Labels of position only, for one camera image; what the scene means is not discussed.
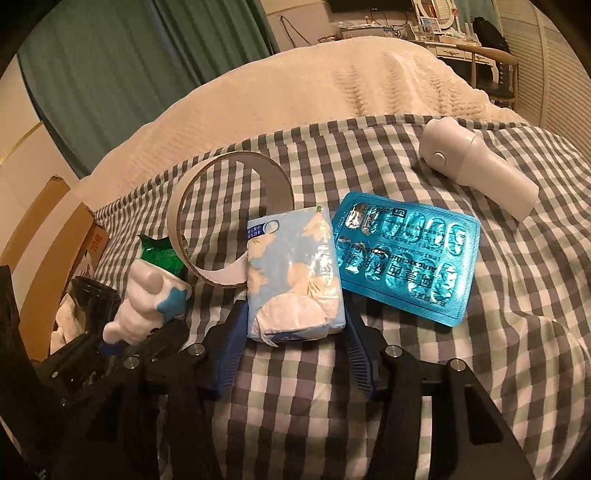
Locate wide green curtain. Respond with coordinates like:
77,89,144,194
17,0,280,178

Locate white figurine with blue star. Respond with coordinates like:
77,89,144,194
102,261,194,357

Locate beige tape roll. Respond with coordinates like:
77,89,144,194
168,151,295,288

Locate blue floral tissue pack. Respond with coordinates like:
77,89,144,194
246,206,347,344

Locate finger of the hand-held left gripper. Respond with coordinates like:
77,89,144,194
37,318,191,398
69,278,123,358

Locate grey television cabinet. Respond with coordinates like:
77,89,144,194
335,21,416,42

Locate brown cardboard box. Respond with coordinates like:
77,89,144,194
0,175,112,365

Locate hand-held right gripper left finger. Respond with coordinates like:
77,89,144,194
65,300,251,480

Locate black backpack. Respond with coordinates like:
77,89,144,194
471,16,506,49

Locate cream quilted blanket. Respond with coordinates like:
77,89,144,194
76,36,527,217

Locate black television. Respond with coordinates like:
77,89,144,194
327,0,411,14

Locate grey checkered cloth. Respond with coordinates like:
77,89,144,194
95,113,591,480

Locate blue pill blister pack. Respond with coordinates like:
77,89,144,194
331,191,482,328

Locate white lace cloth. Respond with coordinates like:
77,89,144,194
50,293,88,354

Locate white handheld device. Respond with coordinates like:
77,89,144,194
418,117,540,222

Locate wooden chair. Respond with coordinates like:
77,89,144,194
468,46,520,109

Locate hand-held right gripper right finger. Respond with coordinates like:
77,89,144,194
344,302,536,480

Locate white oval mirror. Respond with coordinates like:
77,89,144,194
413,0,458,33

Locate white dressing desk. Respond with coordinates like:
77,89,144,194
416,32,509,88

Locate white louvred wardrobe doors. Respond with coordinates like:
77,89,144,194
496,0,591,153

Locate narrow green curtain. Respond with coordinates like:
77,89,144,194
455,0,497,21

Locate green packet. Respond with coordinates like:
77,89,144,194
137,234,188,282

